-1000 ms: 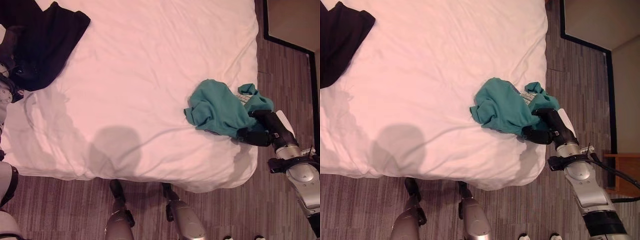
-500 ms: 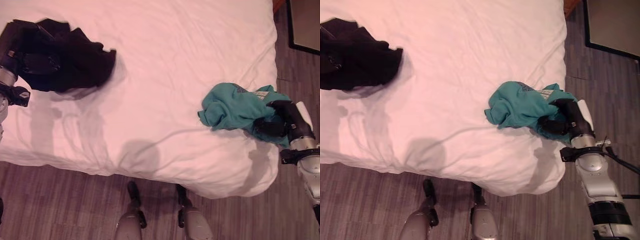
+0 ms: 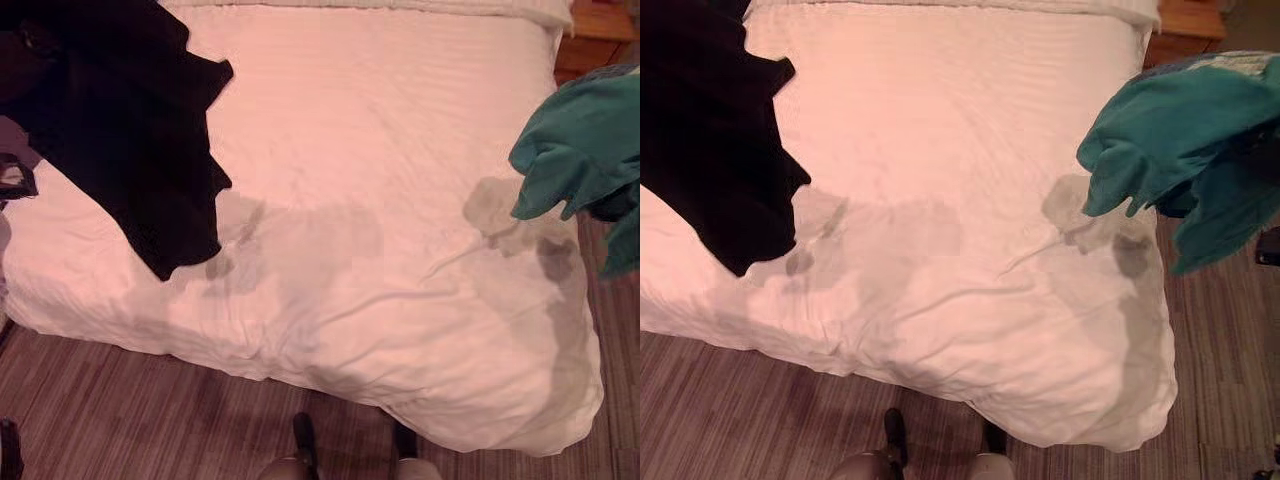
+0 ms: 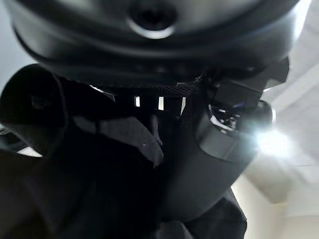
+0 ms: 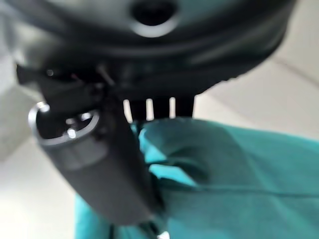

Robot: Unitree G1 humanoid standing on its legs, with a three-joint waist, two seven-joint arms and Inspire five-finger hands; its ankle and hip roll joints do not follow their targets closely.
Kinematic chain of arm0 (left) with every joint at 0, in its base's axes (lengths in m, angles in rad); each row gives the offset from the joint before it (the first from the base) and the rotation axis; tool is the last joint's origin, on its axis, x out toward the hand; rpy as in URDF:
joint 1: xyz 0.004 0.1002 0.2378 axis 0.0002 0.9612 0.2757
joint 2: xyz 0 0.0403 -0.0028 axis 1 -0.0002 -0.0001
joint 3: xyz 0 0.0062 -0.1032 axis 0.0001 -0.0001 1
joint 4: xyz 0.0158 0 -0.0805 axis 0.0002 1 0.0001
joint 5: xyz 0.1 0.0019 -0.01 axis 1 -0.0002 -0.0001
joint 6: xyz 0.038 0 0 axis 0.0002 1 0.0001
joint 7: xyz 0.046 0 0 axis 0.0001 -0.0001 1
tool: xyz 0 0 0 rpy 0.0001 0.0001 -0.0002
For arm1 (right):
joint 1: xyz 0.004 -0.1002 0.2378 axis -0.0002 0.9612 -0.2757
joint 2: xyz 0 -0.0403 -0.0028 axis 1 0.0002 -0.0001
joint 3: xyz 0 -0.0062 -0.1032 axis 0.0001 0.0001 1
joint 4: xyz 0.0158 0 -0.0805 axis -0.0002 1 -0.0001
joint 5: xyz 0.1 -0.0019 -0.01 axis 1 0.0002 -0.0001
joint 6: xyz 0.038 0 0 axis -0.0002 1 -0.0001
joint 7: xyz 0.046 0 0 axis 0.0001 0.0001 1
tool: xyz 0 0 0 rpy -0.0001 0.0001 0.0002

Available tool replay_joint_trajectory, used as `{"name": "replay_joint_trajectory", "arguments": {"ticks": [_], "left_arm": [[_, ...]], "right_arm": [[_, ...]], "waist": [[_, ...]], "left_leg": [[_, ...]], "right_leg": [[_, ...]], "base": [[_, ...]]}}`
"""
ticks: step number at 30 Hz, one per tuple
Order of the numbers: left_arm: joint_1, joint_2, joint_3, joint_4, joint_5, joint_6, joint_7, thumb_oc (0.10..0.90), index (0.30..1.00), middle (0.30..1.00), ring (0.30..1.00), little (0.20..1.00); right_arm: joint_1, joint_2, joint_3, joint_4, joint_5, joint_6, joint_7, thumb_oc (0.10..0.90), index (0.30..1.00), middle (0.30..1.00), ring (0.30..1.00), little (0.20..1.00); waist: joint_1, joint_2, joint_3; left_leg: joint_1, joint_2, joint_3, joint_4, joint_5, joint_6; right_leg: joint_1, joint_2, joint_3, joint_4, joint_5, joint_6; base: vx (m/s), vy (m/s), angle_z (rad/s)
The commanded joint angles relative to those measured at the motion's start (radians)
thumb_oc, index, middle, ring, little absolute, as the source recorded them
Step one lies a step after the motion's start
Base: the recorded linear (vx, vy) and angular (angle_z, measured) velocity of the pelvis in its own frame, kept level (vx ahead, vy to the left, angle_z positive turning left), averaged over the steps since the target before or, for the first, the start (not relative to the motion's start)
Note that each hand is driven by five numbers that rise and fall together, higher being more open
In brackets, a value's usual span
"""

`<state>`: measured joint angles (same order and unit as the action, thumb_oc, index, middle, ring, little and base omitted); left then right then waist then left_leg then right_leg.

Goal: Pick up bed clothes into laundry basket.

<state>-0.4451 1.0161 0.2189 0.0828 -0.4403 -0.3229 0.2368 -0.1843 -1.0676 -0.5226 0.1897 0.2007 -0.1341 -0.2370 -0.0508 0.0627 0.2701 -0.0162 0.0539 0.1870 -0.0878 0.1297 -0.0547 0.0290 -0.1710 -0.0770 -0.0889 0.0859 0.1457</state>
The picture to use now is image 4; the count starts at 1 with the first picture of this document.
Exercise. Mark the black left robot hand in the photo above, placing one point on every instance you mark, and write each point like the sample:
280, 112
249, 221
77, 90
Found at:
154, 49

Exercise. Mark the black garment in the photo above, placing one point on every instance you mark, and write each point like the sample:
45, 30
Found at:
87, 189

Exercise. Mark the white bed sheet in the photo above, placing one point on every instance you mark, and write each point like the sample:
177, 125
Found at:
299, 94

